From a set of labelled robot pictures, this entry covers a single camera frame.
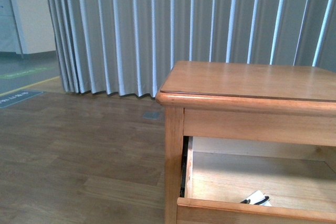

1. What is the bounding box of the light wooden nightstand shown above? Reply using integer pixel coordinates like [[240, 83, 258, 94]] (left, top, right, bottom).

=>
[[156, 61, 335, 223]]

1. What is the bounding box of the white charger block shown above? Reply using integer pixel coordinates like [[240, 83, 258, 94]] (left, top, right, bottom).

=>
[[240, 190, 271, 207]]

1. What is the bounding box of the white cabinet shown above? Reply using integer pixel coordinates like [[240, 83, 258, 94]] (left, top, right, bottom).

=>
[[1, 0, 56, 58]]

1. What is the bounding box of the wooden drawer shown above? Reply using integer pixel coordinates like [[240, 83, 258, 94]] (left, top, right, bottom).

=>
[[176, 137, 335, 223]]

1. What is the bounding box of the grey pleated curtain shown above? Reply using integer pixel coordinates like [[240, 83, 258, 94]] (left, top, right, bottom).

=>
[[48, 0, 335, 96]]

